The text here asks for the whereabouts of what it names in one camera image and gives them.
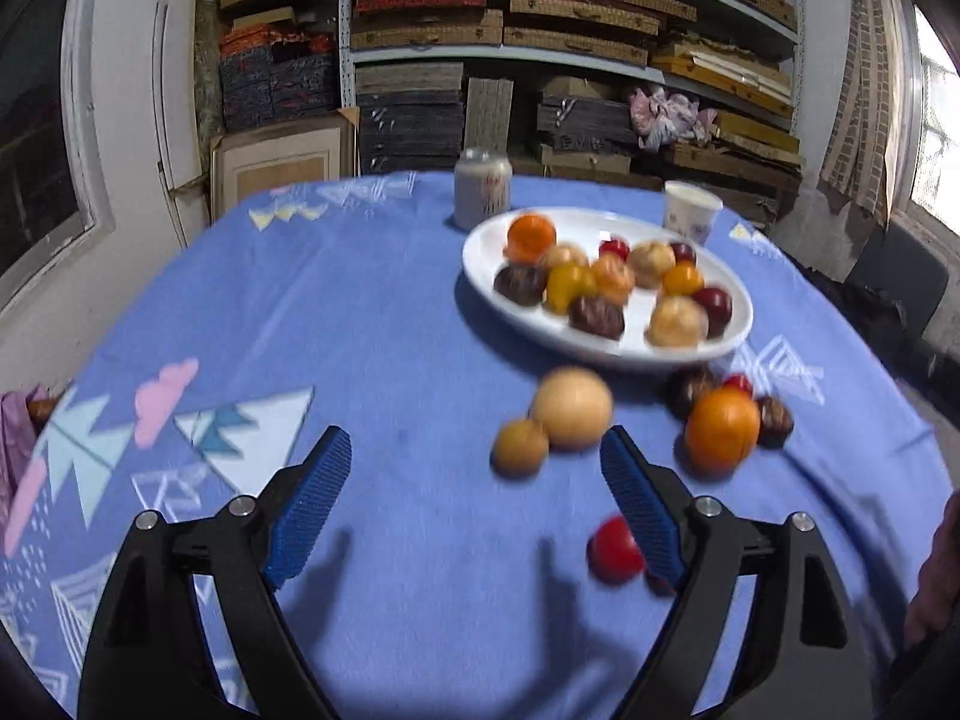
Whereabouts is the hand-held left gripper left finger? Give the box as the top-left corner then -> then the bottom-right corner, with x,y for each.
77,426 -> 353,720

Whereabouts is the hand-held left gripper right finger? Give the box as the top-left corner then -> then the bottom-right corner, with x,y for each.
600,426 -> 877,720

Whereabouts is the large striped pepino melon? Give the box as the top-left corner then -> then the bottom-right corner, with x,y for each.
531,366 -> 614,453

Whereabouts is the tan fruit with dark spot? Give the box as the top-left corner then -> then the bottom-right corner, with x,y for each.
645,295 -> 708,348

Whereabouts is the small orange fruit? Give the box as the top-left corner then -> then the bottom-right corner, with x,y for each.
661,262 -> 706,299
590,253 -> 637,306

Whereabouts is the white oval plate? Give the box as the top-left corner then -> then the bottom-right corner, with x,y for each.
461,208 -> 754,371

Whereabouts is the blue patterned tablecloth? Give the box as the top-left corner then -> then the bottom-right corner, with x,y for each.
0,169 -> 953,720

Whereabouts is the black bag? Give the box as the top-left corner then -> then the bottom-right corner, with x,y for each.
787,259 -> 912,383

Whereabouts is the white paper cup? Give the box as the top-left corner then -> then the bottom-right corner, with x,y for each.
664,181 -> 723,245

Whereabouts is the purple cloth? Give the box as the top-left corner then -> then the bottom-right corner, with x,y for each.
0,386 -> 47,533

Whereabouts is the blurred reddish brown object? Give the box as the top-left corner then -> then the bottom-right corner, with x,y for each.
904,493 -> 960,652

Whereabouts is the silver drink can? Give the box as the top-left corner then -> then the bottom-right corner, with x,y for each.
454,148 -> 513,232

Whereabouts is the dark chair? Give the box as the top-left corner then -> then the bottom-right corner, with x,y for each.
847,225 -> 950,361

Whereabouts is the pink floral cloth bundle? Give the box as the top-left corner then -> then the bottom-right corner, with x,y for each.
628,86 -> 719,149

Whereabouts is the stack of dark grey boxes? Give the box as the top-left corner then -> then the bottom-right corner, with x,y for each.
356,64 -> 466,175

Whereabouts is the stack of dark wooden boxes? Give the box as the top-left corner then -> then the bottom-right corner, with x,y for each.
534,77 -> 802,211

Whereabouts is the white board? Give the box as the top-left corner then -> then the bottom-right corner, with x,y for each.
152,0 -> 212,248

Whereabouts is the upright woven tan box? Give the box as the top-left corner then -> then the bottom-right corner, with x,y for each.
465,77 -> 515,151

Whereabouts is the stack of blue patterned boxes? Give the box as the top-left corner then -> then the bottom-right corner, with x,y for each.
219,24 -> 342,132

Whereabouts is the dark window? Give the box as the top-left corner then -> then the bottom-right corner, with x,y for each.
0,0 -> 115,312

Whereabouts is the stack of yellow flat boxes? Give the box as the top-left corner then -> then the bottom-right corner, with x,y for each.
651,34 -> 802,166

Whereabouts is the marble patterned panel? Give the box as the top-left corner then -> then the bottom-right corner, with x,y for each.
193,0 -> 224,137

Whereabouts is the checkered curtain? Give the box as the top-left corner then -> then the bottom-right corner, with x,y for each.
817,0 -> 914,226

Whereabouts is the bright window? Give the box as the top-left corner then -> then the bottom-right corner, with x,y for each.
904,0 -> 960,237

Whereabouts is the grey metal shelf rack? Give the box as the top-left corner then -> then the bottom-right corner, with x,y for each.
339,0 -> 805,188

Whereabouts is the stack of woven tan boxes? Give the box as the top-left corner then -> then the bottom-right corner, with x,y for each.
351,0 -> 800,65

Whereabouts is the wooden picture frame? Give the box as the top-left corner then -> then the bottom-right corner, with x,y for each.
210,109 -> 359,222

